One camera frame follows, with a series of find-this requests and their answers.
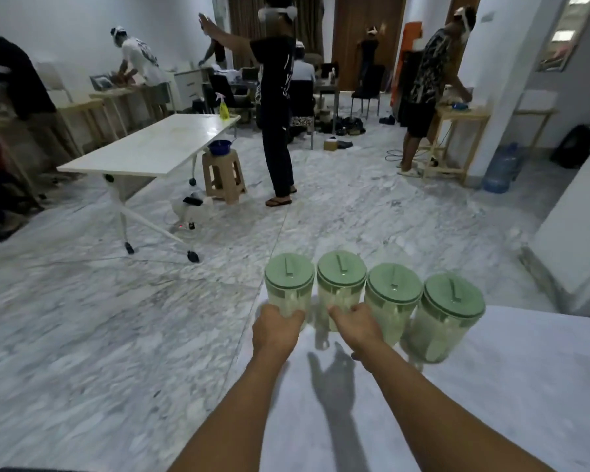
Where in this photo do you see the person's left hand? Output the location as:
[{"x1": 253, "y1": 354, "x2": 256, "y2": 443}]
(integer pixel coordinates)
[{"x1": 252, "y1": 305, "x2": 307, "y2": 362}]

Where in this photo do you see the person's right hand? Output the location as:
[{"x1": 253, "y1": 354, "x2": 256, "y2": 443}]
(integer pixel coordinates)
[{"x1": 328, "y1": 303, "x2": 387, "y2": 362}]

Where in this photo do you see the clear jar with green lid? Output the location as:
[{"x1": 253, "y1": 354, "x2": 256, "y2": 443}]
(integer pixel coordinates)
[
  {"x1": 316, "y1": 250, "x2": 368, "y2": 335},
  {"x1": 364, "y1": 262, "x2": 424, "y2": 347},
  {"x1": 264, "y1": 252, "x2": 317, "y2": 332},
  {"x1": 405, "y1": 272, "x2": 487, "y2": 364}
]

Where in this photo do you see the person's right forearm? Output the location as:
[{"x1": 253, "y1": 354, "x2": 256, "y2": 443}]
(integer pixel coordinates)
[{"x1": 352, "y1": 350, "x2": 557, "y2": 472}]

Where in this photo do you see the person's left forearm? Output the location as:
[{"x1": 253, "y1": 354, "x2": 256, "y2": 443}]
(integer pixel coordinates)
[{"x1": 168, "y1": 350, "x2": 298, "y2": 472}]

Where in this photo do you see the white device with black top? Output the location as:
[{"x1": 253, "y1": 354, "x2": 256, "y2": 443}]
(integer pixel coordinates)
[{"x1": 170, "y1": 191, "x2": 215, "y2": 231}]

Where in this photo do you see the beige plastic stool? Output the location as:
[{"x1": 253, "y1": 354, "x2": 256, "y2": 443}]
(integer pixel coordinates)
[{"x1": 202, "y1": 148, "x2": 248, "y2": 205}]

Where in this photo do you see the pile of dark shoes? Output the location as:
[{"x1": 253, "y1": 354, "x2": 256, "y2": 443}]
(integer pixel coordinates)
[{"x1": 333, "y1": 115, "x2": 368, "y2": 138}]

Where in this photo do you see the blue water jug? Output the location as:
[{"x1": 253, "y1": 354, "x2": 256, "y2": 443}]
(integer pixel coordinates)
[{"x1": 481, "y1": 142, "x2": 525, "y2": 194}]

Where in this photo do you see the white folding table on wheels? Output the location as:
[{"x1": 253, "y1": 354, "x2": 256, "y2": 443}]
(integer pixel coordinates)
[{"x1": 57, "y1": 113, "x2": 242, "y2": 264}]

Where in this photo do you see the light wooden table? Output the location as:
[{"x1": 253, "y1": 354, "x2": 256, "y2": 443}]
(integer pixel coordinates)
[
  {"x1": 89, "y1": 86, "x2": 150, "y2": 139},
  {"x1": 513, "y1": 107, "x2": 559, "y2": 159},
  {"x1": 422, "y1": 103, "x2": 493, "y2": 186},
  {"x1": 55, "y1": 98, "x2": 108, "y2": 149}
]

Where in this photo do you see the grey metal table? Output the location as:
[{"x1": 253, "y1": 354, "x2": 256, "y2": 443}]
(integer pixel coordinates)
[{"x1": 314, "y1": 79, "x2": 341, "y2": 135}]

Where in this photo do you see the black chair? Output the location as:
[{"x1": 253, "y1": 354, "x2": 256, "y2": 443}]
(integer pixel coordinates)
[{"x1": 350, "y1": 65, "x2": 387, "y2": 119}]

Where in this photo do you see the white leaning panel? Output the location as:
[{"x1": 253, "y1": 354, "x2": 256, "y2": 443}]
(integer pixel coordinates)
[{"x1": 527, "y1": 136, "x2": 590, "y2": 318}]

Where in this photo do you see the white drawer cabinet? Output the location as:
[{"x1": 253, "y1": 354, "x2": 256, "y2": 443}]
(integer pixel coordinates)
[{"x1": 173, "y1": 68, "x2": 210, "y2": 114}]

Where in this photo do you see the orange cabinet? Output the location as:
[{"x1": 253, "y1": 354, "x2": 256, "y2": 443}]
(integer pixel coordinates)
[{"x1": 392, "y1": 21, "x2": 424, "y2": 121}]

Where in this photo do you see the black bag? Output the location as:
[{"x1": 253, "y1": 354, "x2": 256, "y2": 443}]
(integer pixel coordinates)
[{"x1": 552, "y1": 124, "x2": 590, "y2": 169}]

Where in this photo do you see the brown wooden door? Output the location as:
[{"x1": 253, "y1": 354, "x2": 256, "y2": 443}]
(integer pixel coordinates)
[{"x1": 331, "y1": 0, "x2": 407, "y2": 92}]

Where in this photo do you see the brown curtain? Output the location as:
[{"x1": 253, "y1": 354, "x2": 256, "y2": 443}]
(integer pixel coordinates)
[{"x1": 227, "y1": 0, "x2": 325, "y2": 62}]

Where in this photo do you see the white headset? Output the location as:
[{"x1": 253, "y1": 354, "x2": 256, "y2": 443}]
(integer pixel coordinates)
[{"x1": 258, "y1": 6, "x2": 297, "y2": 23}]

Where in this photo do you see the framed wall mirror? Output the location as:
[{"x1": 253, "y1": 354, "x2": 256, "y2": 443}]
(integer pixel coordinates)
[{"x1": 535, "y1": 0, "x2": 590, "y2": 73}]

